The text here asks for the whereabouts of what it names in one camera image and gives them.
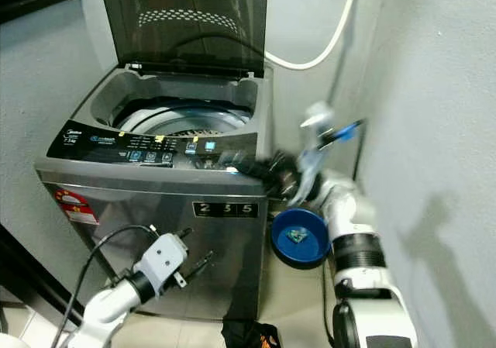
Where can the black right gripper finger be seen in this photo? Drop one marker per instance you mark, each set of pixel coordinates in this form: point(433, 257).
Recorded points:
point(249, 173)
point(249, 159)

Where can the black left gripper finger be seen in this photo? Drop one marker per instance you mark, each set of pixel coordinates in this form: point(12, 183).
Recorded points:
point(201, 263)
point(185, 234)

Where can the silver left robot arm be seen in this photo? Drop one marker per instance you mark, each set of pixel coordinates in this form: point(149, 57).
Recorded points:
point(105, 308)

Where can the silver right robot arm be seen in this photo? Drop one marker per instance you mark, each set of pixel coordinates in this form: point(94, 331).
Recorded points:
point(360, 263)

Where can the grey top-load washing machine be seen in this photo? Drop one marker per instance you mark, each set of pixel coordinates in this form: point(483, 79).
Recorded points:
point(147, 208)

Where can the black number label strip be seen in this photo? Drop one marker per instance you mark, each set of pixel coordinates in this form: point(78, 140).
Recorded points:
point(225, 209)

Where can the small packet in basin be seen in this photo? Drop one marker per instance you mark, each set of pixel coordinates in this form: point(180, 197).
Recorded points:
point(295, 235)

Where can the blue plastic basin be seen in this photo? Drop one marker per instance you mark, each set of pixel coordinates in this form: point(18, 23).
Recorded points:
point(288, 253)

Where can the steel washer drum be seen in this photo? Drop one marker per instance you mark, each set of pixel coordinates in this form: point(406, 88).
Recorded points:
point(182, 118)

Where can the black cloth with orange print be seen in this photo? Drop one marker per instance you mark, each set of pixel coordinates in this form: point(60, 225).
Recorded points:
point(248, 335)

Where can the black washer control panel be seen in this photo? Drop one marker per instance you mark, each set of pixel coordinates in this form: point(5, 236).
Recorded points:
point(108, 149)

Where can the red round sticker label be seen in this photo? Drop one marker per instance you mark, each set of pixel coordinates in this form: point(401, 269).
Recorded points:
point(74, 205)

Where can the dark tinted washer lid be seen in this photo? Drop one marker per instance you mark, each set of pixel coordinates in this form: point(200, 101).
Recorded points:
point(186, 7)

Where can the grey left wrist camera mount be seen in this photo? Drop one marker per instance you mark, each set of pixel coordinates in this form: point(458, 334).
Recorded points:
point(161, 258)

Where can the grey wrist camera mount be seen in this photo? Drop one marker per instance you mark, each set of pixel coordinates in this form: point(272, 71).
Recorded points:
point(324, 131)
point(161, 258)

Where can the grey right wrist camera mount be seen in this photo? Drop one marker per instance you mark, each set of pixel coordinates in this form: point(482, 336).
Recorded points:
point(324, 131)

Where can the dark door frame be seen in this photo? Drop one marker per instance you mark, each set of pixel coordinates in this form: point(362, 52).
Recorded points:
point(35, 278)

